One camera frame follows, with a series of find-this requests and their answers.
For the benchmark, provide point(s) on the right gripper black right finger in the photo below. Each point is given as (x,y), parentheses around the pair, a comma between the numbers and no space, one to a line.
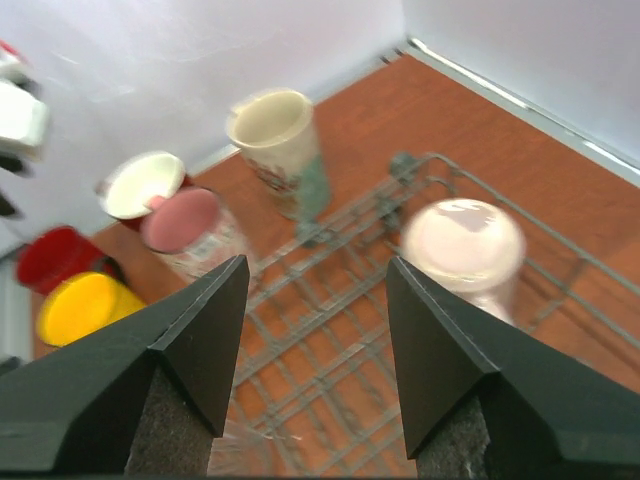
(473,388)

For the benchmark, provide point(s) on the grey wire dish rack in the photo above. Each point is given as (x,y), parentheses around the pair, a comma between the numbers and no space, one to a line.
(353,364)

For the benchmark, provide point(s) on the pink patterned mug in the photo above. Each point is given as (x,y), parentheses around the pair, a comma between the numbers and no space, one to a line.
(193,232)

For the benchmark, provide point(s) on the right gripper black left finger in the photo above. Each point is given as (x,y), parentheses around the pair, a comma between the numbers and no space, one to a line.
(147,395)

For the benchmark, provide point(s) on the dark red round mug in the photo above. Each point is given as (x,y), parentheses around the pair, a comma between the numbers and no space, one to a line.
(125,193)

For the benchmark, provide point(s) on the pale pink mug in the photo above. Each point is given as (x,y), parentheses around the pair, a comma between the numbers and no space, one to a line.
(472,248)

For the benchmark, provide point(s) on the yellow mug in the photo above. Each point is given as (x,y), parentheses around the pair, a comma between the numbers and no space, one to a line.
(83,304)

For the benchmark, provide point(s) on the tall cream decorated mug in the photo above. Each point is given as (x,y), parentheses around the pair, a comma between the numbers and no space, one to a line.
(276,134)

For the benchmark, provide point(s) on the aluminium frame rail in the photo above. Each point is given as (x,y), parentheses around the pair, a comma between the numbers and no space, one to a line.
(529,112)

